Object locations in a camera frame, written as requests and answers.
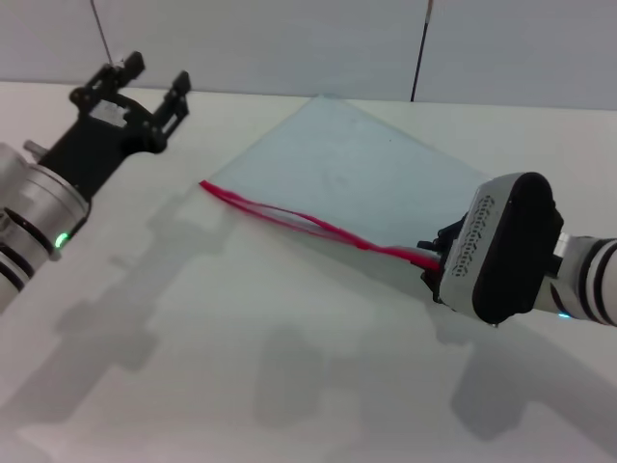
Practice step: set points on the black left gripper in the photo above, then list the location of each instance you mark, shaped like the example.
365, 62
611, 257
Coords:
99, 144

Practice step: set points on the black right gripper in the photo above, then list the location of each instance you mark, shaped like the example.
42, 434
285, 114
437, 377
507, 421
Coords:
449, 243

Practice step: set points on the clear red-zip document bag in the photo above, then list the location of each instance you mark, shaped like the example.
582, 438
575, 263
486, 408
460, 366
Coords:
347, 159

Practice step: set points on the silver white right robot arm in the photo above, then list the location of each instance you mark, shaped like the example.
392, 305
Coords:
588, 280

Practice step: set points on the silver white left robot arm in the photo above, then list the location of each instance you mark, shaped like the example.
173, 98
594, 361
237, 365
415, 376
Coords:
34, 212

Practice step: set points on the light blue paper sheet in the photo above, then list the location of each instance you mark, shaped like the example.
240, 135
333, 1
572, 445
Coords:
366, 144

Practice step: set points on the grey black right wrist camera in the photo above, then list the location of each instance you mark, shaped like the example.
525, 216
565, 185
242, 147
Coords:
511, 251

